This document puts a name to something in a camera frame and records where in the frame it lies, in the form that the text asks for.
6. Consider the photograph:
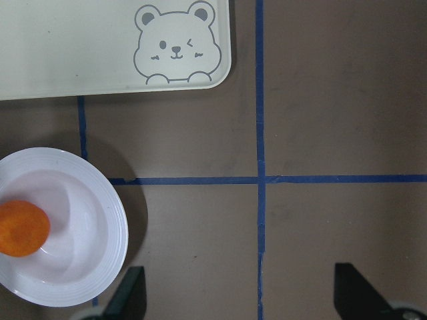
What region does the orange fruit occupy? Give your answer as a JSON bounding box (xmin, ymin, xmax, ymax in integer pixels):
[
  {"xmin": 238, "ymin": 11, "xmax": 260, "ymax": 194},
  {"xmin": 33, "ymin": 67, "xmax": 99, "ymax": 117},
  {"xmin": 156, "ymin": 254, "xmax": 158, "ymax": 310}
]
[{"xmin": 1, "ymin": 200, "xmax": 51, "ymax": 257}]

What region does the white round plate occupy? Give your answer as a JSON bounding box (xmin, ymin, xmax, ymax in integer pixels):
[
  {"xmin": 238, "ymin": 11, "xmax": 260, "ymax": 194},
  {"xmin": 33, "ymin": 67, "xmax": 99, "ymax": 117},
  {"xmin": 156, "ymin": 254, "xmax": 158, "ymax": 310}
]
[{"xmin": 1, "ymin": 147, "xmax": 128, "ymax": 307}]

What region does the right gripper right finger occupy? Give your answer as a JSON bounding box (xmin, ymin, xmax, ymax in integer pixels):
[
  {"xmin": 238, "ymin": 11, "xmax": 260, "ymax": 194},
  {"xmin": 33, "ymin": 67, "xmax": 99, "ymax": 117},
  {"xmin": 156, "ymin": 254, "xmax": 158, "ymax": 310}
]
[{"xmin": 334, "ymin": 263, "xmax": 392, "ymax": 319}]

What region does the cream bear tray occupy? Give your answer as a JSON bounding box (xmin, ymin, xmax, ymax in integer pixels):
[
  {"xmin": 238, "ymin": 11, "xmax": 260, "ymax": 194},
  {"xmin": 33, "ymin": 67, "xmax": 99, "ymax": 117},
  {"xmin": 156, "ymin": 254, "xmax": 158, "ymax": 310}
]
[{"xmin": 1, "ymin": 1, "xmax": 232, "ymax": 101}]

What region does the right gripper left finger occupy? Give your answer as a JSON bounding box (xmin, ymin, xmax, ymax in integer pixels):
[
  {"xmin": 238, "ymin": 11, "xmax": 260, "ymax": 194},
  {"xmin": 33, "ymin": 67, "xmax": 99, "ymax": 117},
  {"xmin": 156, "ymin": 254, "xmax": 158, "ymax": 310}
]
[{"xmin": 103, "ymin": 266, "xmax": 147, "ymax": 320}]

